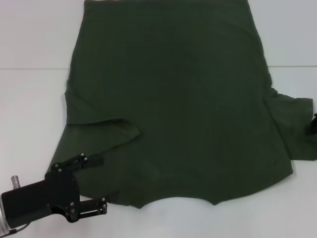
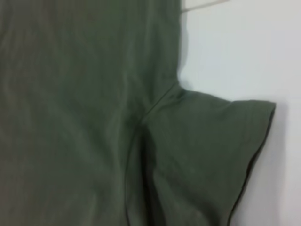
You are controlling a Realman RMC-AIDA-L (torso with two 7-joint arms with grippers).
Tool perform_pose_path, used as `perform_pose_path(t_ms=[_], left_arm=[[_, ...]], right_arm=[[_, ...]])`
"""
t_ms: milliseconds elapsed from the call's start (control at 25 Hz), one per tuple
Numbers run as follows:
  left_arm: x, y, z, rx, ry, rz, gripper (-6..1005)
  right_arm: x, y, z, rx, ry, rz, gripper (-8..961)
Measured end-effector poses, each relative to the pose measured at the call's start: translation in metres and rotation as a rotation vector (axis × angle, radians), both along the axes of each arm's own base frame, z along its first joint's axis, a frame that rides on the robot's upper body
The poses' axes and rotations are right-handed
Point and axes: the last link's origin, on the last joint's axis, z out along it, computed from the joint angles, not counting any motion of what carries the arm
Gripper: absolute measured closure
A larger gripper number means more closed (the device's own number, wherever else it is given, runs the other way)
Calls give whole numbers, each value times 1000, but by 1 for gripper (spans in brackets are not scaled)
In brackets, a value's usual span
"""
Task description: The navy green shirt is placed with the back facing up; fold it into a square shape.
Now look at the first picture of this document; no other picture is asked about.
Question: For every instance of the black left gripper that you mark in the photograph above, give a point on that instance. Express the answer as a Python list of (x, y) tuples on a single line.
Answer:
[(44, 198)]

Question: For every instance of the dark green shirt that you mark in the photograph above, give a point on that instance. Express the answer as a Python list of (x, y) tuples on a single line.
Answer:
[(173, 104)]

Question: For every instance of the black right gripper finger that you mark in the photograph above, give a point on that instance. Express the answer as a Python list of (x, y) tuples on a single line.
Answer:
[(312, 126)]

